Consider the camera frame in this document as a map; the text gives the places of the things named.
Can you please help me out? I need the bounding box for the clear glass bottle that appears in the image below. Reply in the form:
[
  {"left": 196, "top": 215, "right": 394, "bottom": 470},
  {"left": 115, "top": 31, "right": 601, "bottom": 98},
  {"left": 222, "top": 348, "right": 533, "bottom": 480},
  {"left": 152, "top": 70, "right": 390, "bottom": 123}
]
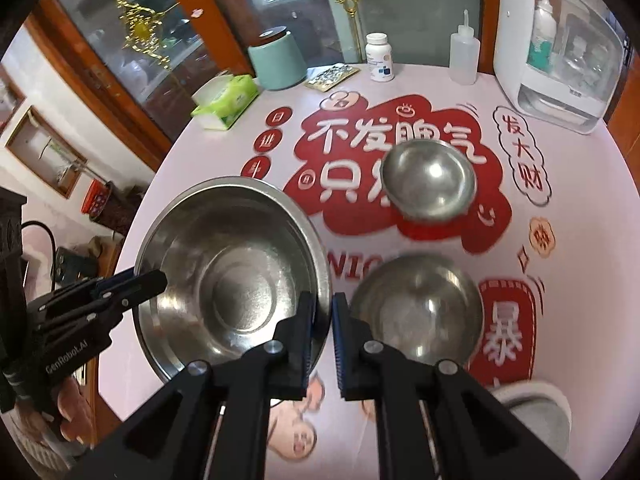
[{"left": 570, "top": 30, "right": 608, "bottom": 86}]

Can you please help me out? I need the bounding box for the black cable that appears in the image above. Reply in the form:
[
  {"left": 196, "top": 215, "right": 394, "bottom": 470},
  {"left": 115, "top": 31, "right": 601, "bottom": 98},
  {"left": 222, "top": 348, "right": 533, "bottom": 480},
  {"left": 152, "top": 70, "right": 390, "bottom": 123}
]
[{"left": 20, "top": 220, "right": 58, "bottom": 281}]

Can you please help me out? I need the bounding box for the plain white plate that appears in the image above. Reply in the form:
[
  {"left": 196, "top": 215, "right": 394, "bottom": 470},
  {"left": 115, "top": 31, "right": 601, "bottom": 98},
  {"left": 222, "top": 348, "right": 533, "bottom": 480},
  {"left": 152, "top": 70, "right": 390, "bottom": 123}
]
[{"left": 492, "top": 379, "right": 572, "bottom": 463}]

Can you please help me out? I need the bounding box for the medium steel bowl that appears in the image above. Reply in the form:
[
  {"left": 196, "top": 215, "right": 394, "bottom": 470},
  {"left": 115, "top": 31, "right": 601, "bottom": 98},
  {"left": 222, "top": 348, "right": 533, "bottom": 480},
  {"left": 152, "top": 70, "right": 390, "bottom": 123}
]
[{"left": 348, "top": 254, "right": 485, "bottom": 366}]

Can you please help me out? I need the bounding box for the wooden picture frame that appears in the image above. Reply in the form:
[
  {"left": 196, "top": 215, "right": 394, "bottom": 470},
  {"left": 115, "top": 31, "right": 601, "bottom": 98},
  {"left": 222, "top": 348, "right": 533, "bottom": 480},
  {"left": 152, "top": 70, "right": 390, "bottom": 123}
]
[{"left": 5, "top": 105, "right": 88, "bottom": 198}]

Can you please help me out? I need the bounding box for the large steel bowl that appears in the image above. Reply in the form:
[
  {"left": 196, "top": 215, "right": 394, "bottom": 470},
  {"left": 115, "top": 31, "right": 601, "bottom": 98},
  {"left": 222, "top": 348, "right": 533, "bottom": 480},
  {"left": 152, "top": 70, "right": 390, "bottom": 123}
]
[{"left": 132, "top": 176, "right": 333, "bottom": 386}]

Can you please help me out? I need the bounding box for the dark woven basket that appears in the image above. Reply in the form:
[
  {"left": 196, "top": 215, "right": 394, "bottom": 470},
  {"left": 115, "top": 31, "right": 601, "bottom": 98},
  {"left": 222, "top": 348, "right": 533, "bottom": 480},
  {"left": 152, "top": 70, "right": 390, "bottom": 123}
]
[{"left": 95, "top": 185, "right": 146, "bottom": 241}]

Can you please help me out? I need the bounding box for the teal canister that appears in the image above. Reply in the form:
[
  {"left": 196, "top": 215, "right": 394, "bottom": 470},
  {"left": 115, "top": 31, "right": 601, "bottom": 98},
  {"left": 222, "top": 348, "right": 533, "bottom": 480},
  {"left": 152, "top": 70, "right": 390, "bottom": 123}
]
[{"left": 248, "top": 29, "right": 307, "bottom": 92}]

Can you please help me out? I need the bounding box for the green tissue box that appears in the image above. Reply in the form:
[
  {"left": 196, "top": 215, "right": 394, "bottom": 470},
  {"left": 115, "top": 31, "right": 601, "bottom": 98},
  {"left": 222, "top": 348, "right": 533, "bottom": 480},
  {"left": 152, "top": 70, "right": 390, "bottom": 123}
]
[{"left": 190, "top": 72, "right": 260, "bottom": 132}]

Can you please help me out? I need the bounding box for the person's left hand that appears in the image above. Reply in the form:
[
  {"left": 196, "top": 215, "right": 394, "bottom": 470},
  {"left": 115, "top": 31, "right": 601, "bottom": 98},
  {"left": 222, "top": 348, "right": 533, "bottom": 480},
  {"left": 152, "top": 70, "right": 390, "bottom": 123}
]
[{"left": 59, "top": 376, "right": 97, "bottom": 446}]

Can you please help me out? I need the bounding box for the small steel bowl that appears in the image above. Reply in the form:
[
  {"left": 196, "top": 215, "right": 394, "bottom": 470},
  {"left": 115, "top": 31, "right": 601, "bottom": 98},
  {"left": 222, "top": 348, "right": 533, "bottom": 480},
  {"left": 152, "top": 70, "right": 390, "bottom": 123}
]
[{"left": 381, "top": 140, "right": 477, "bottom": 222}]

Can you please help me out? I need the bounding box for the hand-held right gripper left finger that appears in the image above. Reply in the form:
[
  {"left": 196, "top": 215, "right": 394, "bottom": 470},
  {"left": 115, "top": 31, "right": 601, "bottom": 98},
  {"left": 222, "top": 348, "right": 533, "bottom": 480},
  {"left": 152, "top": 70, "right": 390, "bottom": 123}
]
[{"left": 67, "top": 291, "right": 318, "bottom": 480}]

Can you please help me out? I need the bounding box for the wooden framed glass door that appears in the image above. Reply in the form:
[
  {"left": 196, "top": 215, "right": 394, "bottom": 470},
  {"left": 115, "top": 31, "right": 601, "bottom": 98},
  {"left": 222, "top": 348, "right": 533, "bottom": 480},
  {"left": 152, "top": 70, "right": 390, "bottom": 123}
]
[
  {"left": 25, "top": 0, "right": 256, "bottom": 171},
  {"left": 190, "top": 0, "right": 501, "bottom": 68}
]

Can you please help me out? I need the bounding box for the white storage cabinet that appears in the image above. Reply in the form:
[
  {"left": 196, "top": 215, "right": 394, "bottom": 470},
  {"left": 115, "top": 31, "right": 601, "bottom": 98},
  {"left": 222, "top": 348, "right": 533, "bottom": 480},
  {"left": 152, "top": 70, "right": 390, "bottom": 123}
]
[{"left": 493, "top": 0, "right": 632, "bottom": 135}]

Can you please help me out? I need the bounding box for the clear squeeze bottle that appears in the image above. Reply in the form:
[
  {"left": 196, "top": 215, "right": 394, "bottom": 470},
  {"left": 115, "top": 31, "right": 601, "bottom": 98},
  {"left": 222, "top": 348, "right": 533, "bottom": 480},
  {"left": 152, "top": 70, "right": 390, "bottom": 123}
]
[{"left": 448, "top": 9, "right": 481, "bottom": 86}]

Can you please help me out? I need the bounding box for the black device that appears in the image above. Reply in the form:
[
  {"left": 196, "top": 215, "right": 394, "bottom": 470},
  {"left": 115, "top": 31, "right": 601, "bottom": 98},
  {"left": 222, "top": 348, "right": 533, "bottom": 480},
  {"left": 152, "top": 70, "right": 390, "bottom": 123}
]
[{"left": 54, "top": 247, "right": 98, "bottom": 286}]

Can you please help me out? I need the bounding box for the white pill bottle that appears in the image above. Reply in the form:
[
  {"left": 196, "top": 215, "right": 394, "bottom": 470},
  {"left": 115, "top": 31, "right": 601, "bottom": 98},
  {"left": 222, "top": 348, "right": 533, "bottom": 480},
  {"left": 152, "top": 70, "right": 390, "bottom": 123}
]
[{"left": 364, "top": 32, "right": 395, "bottom": 82}]

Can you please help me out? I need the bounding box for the pink printed tablecloth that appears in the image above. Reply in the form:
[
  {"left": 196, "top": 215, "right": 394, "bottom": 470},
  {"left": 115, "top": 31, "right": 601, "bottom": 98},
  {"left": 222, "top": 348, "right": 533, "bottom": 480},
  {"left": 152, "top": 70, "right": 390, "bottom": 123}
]
[{"left": 97, "top": 62, "right": 640, "bottom": 480}]

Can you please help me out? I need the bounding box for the white dropper bottle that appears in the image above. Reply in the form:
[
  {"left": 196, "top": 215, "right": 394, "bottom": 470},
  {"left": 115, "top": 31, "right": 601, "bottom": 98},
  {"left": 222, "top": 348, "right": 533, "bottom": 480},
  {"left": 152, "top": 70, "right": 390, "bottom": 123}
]
[{"left": 529, "top": 0, "right": 558, "bottom": 68}]

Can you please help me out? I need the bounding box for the silver blister pack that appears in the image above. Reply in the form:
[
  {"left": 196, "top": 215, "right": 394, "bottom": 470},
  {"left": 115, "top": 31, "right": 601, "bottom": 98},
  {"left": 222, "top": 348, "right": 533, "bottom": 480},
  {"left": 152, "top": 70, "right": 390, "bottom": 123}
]
[{"left": 306, "top": 62, "right": 361, "bottom": 92}]

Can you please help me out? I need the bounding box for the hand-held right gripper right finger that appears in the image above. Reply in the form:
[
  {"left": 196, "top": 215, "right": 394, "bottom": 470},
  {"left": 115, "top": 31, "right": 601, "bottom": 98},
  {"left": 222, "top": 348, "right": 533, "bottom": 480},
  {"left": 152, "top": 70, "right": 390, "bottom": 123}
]
[{"left": 332, "top": 292, "right": 581, "bottom": 480}]

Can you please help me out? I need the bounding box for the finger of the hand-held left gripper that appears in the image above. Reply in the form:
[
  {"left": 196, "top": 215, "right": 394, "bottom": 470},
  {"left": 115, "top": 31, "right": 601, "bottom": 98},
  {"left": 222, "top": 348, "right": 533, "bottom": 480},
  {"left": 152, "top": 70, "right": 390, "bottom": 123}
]
[
  {"left": 89, "top": 270, "right": 168, "bottom": 313},
  {"left": 47, "top": 270, "right": 136, "bottom": 306}
]

